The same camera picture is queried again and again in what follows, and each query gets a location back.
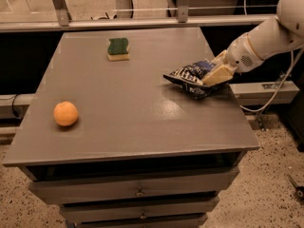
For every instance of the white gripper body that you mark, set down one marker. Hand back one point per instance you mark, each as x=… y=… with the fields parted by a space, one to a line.
x=239 y=55

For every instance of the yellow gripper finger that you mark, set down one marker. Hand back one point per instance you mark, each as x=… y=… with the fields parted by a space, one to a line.
x=218 y=75
x=220 y=59

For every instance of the blue chip bag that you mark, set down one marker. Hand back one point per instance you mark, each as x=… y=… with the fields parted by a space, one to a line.
x=189 y=79

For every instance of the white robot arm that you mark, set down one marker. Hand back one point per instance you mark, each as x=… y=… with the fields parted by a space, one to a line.
x=283 y=32

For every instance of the green yellow sponge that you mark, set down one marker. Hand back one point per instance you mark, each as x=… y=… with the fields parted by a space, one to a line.
x=118 y=49

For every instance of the grey drawer cabinet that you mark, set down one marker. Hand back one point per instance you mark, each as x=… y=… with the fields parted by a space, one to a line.
x=131 y=120

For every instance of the black caster wheel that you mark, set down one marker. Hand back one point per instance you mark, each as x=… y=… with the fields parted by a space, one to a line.
x=299 y=190

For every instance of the bottom grey drawer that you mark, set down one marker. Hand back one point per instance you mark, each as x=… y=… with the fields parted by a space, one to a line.
x=177 y=221

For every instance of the grey drawer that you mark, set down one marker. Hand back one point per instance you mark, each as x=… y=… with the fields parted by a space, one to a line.
x=140 y=209
x=134 y=186
x=177 y=221

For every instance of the middle grey drawer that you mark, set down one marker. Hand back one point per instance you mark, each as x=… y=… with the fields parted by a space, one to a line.
x=140 y=209

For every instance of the orange fruit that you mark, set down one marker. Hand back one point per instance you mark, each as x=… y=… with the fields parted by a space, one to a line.
x=65 y=114

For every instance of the top grey drawer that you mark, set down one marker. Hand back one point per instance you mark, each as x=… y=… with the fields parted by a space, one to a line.
x=134 y=186

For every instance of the metal railing frame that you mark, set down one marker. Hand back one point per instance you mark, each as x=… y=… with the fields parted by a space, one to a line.
x=68 y=15

